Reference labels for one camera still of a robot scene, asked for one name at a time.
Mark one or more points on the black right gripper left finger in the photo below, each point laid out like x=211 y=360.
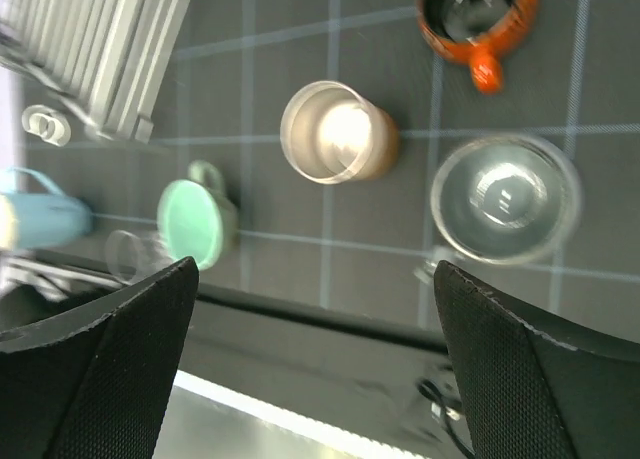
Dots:
x=95 y=381

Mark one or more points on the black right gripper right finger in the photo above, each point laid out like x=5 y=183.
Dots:
x=532 y=384

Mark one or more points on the cream cup with cork band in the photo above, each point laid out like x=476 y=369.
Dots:
x=330 y=135

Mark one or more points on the orange glazed ceramic mug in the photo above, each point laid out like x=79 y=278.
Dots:
x=476 y=33

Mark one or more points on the grey rack hook front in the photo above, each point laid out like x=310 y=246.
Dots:
x=46 y=123

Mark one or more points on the grey metal dish rack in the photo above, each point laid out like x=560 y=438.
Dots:
x=103 y=60

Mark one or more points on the small clear glass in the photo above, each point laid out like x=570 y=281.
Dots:
x=132 y=257

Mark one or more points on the light blue cup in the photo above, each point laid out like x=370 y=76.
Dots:
x=41 y=220

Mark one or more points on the mint green mug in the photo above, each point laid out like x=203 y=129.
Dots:
x=195 y=216

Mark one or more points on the grey ceramic mug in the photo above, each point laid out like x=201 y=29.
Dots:
x=504 y=200

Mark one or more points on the black grid mat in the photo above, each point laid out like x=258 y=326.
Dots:
x=353 y=246

